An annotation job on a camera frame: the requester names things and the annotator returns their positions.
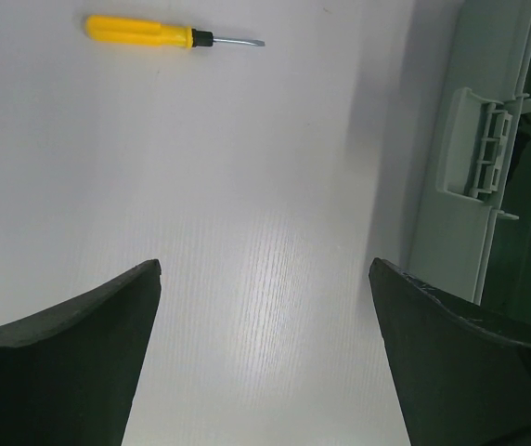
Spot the yellow handled screwdriver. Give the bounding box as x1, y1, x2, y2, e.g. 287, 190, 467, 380
84, 15, 266, 49

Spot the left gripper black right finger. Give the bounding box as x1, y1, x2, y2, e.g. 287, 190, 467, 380
369, 258, 531, 445

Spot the green toolbox with clear lid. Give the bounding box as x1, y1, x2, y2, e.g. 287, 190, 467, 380
408, 1, 531, 313

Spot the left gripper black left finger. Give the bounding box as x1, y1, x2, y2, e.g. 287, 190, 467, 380
0, 259, 162, 445

